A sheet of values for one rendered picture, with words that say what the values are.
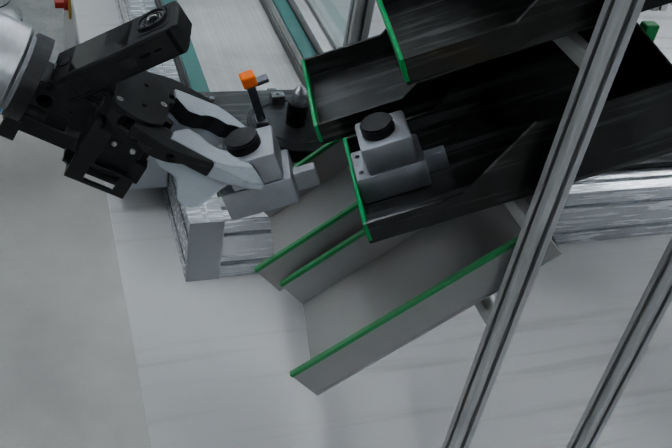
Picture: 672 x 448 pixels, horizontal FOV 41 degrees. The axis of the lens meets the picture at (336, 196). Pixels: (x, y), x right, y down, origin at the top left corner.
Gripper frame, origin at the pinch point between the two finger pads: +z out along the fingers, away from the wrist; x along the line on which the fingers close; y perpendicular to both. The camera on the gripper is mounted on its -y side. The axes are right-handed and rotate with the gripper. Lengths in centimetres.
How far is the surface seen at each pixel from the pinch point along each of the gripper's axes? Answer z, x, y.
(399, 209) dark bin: 13.1, 2.9, -3.0
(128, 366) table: 5.9, -7.7, 38.5
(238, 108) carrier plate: 13, -48, 24
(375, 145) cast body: 8.3, 0.9, -6.6
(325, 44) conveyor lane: 28, -72, 18
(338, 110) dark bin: 10.0, -13.3, -0.9
